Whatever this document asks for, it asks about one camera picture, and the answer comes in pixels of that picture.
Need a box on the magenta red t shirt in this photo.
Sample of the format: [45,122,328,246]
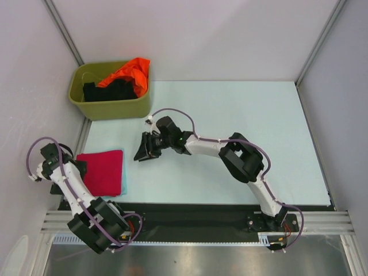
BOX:
[76,149,124,197]

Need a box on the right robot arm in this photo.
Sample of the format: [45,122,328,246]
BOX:
[133,116,288,232]

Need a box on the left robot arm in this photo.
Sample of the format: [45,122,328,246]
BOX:
[37,143,129,254]

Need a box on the olive green plastic bin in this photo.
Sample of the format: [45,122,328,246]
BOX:
[68,60,152,121]

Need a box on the folded teal t shirt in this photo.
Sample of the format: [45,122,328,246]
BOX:
[120,148,127,196]

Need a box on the black t shirt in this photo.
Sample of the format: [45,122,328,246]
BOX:
[83,79,138,102]

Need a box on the orange t shirt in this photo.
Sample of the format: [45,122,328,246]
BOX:
[97,57,151,98]

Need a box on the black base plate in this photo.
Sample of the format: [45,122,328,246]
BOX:
[115,203,333,243]

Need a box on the slotted cable duct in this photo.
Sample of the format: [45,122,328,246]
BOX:
[52,233,271,247]

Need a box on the aluminium frame rail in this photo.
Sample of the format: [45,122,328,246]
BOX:
[40,210,355,235]

